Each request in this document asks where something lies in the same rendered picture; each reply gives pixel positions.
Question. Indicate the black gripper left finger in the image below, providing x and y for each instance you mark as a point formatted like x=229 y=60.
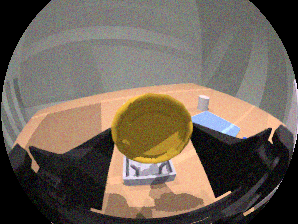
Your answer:
x=84 y=169

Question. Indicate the grey cylinder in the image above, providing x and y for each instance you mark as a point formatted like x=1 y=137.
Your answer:
x=203 y=103

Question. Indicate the yellow round plate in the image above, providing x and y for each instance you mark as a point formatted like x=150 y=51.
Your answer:
x=151 y=128

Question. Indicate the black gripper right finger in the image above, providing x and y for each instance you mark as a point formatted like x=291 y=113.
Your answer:
x=222 y=156

